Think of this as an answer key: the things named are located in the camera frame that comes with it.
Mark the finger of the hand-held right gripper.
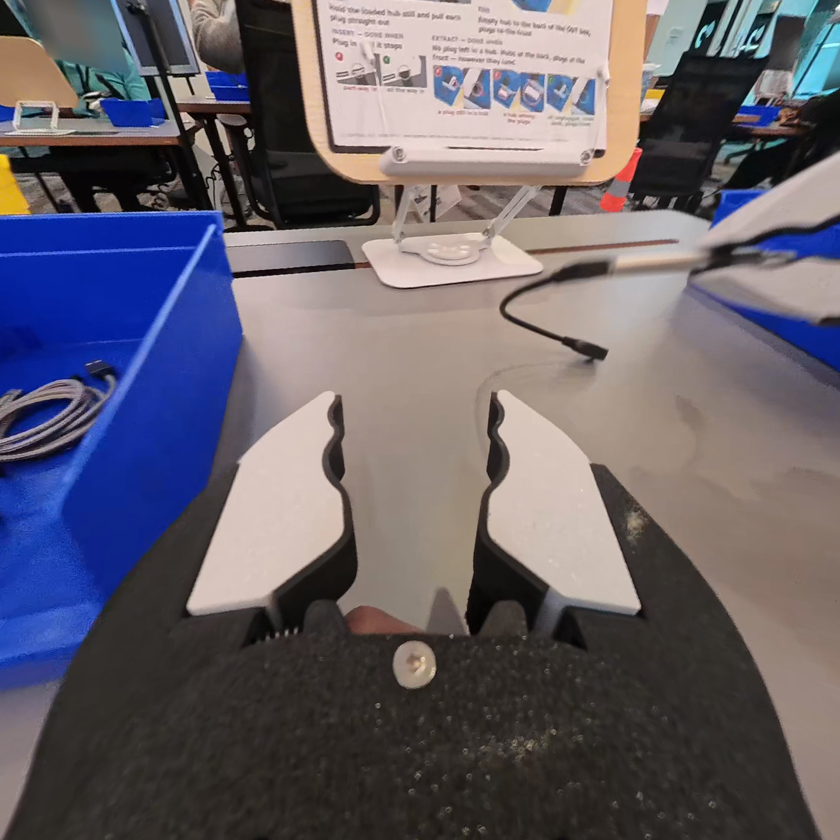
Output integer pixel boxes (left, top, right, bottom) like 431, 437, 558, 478
686, 252, 840, 327
699, 152, 840, 253

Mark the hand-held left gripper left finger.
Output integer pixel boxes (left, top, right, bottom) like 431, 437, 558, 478
185, 392, 358, 618

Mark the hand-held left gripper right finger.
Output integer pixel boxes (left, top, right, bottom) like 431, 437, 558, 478
465, 390, 642, 634

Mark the black cable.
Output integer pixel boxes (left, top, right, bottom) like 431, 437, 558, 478
500, 259, 611, 361

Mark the wooden office desk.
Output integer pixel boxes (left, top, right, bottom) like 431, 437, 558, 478
640, 108, 815, 135

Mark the black office chair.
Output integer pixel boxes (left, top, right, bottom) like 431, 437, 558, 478
630, 52, 769, 211
233, 0, 382, 227

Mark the orange cone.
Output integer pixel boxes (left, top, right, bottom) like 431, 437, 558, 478
600, 147, 643, 213

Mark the printed instruction sheet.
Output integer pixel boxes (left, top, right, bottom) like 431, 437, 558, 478
315, 0, 614, 158

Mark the grey table with wooden edge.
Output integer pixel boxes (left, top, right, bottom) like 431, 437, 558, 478
0, 98, 253, 152

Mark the yellow plastic bin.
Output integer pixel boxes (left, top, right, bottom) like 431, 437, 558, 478
0, 154, 32, 216

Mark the black sign stand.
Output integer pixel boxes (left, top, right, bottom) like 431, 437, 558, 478
112, 0, 227, 227

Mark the silver braided coiled cable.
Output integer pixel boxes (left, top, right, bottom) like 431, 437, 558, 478
0, 360, 119, 463

